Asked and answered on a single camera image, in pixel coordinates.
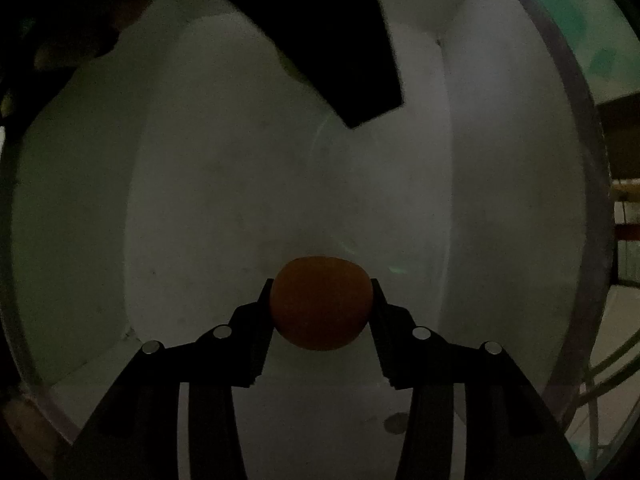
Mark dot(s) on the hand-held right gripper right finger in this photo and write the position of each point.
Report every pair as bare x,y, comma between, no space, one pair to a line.
395,345

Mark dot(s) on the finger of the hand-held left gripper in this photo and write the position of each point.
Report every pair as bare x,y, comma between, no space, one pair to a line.
325,35

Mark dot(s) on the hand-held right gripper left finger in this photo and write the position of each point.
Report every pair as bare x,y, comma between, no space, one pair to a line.
250,340

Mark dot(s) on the orange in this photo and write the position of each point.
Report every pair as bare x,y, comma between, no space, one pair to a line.
320,305

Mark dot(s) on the white cardboard box purple rim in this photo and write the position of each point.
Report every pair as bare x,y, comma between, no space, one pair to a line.
200,210

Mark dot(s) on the teal checked plastic sheet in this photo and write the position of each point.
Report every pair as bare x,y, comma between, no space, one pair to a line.
575,10

